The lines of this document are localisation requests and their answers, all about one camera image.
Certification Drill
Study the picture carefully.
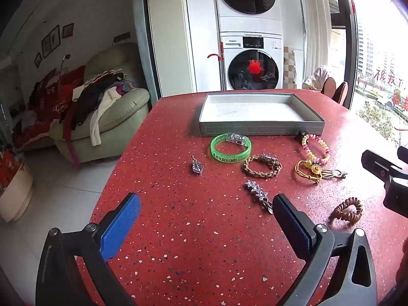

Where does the pink yellow bead bracelet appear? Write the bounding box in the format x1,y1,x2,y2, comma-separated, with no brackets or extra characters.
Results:
301,134,331,167

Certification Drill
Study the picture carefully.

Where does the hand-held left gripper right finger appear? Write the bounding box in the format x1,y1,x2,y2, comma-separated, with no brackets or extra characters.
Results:
273,193,382,306

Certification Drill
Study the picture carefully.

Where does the grey jewelry tray box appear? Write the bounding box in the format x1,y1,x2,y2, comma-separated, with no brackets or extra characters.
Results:
198,92,326,137

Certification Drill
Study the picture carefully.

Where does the brown round chair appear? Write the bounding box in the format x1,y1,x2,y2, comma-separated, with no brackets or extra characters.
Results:
320,76,338,97
334,82,349,106

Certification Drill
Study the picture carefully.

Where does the large picture frame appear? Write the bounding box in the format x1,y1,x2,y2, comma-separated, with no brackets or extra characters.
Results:
41,25,61,58

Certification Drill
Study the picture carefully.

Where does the beige rabbit hair clip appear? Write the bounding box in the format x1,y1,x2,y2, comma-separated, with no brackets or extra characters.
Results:
321,169,348,181

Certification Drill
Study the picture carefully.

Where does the white washing machine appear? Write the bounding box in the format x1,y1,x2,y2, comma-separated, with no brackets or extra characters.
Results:
219,32,284,91

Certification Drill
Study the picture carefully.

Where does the brown spiral hair tie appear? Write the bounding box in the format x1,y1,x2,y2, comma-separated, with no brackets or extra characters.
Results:
330,198,364,222

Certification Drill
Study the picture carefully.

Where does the yellow flower hair tie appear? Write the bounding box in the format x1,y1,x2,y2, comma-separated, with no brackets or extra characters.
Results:
295,159,323,184

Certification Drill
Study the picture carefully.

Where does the green translucent bracelet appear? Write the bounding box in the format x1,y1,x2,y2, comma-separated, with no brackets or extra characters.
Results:
210,133,252,164

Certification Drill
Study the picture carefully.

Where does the silver star hair clip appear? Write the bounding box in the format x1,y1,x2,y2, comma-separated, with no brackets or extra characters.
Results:
253,180,275,214

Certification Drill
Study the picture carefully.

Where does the white tall cabinet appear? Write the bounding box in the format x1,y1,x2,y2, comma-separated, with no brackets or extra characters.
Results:
146,0,220,99

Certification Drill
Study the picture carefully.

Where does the beige braided bracelet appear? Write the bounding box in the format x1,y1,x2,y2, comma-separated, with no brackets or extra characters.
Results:
244,153,283,177

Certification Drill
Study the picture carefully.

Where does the white cloth on chair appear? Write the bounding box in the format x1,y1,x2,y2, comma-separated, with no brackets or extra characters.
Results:
302,65,331,90

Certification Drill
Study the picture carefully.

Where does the pile of clothes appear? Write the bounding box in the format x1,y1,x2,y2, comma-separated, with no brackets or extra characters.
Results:
13,65,137,149

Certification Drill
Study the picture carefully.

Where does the small silver hair clip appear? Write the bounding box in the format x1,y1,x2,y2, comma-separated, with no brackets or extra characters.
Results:
190,156,205,175

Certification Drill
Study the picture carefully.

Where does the white round bin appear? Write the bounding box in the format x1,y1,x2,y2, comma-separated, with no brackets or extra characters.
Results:
0,147,34,223

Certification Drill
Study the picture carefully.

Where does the pale green sofa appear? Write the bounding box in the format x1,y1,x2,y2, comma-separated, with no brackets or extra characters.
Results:
50,42,150,164

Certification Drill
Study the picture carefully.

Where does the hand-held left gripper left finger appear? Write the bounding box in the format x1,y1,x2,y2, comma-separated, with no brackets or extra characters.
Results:
35,193,142,306

